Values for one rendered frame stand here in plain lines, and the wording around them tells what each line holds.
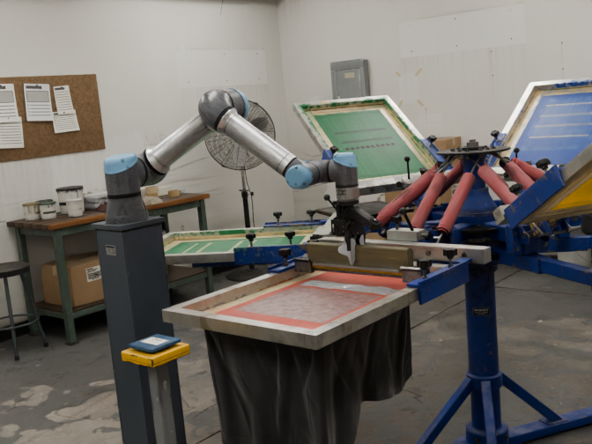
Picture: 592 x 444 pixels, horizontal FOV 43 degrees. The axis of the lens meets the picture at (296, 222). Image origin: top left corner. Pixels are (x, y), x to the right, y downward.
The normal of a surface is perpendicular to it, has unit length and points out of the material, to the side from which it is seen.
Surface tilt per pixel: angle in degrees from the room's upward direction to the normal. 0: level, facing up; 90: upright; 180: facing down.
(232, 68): 90
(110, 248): 90
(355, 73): 90
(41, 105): 88
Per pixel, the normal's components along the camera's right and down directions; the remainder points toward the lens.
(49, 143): 0.76, 0.04
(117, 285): -0.68, 0.17
